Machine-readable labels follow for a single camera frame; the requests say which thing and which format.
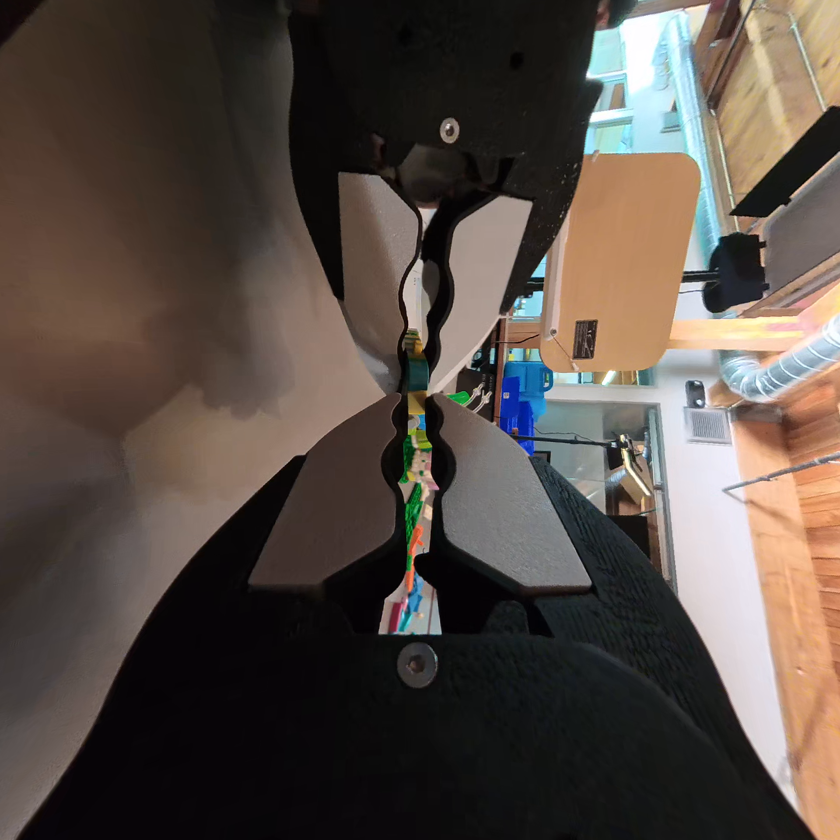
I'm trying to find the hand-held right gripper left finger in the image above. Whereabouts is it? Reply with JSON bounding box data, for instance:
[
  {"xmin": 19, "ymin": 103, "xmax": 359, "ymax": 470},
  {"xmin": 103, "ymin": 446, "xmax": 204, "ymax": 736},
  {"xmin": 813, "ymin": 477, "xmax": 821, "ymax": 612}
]
[{"xmin": 249, "ymin": 392, "xmax": 403, "ymax": 599}]

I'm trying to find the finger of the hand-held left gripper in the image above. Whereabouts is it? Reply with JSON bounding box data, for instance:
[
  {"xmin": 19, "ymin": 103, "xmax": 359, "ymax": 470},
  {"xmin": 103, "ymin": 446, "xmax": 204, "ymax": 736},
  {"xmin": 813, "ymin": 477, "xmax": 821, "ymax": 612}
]
[
  {"xmin": 420, "ymin": 193, "xmax": 535, "ymax": 395},
  {"xmin": 336, "ymin": 171, "xmax": 422, "ymax": 396}
]

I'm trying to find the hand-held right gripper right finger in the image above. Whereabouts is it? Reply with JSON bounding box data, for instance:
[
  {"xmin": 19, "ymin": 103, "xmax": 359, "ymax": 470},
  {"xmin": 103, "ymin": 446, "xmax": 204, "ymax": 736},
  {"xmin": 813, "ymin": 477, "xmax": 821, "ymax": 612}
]
[{"xmin": 427, "ymin": 392, "xmax": 593, "ymax": 599}]

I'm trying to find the striped brick fish model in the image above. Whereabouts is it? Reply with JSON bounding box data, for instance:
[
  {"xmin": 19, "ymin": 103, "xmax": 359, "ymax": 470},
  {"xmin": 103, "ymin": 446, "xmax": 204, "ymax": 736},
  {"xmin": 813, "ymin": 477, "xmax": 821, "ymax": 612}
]
[{"xmin": 402, "ymin": 330, "xmax": 431, "ymax": 435}]

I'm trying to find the grey desk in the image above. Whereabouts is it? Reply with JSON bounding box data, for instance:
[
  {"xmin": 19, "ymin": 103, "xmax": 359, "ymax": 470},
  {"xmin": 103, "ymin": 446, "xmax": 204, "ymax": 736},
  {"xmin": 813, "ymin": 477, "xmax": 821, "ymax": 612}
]
[{"xmin": 0, "ymin": 0, "xmax": 404, "ymax": 840}]

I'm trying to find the glass office door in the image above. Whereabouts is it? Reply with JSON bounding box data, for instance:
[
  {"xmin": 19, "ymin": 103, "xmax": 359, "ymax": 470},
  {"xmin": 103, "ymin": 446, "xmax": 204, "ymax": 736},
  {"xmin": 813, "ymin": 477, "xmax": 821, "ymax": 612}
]
[{"xmin": 535, "ymin": 400, "xmax": 677, "ymax": 592}]

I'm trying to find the blue plastic bin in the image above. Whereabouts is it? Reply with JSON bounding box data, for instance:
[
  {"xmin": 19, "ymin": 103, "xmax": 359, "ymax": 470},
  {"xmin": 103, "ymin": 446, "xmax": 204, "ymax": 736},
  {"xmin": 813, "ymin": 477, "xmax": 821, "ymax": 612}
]
[{"xmin": 500, "ymin": 363, "xmax": 553, "ymax": 455}]

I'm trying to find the pile of colourful bricks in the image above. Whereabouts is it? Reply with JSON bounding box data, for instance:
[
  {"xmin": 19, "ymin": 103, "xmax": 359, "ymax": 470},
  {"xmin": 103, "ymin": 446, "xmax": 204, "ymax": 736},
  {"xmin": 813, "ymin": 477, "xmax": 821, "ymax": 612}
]
[{"xmin": 387, "ymin": 589, "xmax": 437, "ymax": 635}]

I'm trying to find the light wooden panel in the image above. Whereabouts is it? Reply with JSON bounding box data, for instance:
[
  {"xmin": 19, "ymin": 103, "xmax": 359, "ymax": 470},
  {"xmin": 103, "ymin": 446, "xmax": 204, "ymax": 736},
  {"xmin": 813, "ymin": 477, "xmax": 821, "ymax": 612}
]
[{"xmin": 539, "ymin": 152, "xmax": 702, "ymax": 374}]

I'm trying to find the round black speaker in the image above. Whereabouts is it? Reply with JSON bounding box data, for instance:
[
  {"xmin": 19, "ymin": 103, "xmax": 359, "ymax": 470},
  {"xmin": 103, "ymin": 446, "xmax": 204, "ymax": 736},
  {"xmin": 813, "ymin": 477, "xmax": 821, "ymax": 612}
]
[{"xmin": 701, "ymin": 231, "xmax": 770, "ymax": 315}]

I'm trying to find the white wall vent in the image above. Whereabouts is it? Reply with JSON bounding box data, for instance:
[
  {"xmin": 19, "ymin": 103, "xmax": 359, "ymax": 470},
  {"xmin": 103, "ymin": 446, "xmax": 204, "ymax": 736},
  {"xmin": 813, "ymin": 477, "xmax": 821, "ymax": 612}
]
[{"xmin": 682, "ymin": 406, "xmax": 734, "ymax": 447}]

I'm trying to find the silver air duct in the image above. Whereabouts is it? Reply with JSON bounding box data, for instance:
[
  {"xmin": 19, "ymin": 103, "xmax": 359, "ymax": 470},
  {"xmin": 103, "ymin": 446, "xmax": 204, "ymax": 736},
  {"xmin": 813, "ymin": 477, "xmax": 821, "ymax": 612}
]
[
  {"xmin": 718, "ymin": 315, "xmax": 840, "ymax": 403},
  {"xmin": 656, "ymin": 10, "xmax": 723, "ymax": 263}
]

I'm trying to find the wooden post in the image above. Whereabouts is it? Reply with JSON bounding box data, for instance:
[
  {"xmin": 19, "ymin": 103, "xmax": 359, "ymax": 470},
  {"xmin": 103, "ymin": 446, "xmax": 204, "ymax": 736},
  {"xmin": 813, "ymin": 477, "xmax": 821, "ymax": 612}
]
[{"xmin": 668, "ymin": 289, "xmax": 840, "ymax": 352}]

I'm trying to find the dark wall panel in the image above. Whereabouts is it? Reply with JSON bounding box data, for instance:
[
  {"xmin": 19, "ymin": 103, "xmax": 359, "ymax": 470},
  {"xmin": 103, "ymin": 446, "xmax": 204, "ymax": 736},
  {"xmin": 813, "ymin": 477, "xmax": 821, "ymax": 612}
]
[{"xmin": 728, "ymin": 106, "xmax": 840, "ymax": 217}]

